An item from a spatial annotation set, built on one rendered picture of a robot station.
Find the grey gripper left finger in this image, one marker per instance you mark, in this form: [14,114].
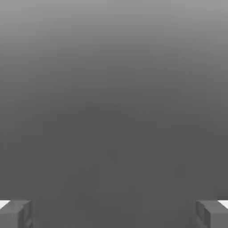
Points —
[14,215]

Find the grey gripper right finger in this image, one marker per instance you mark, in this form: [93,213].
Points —
[213,216]

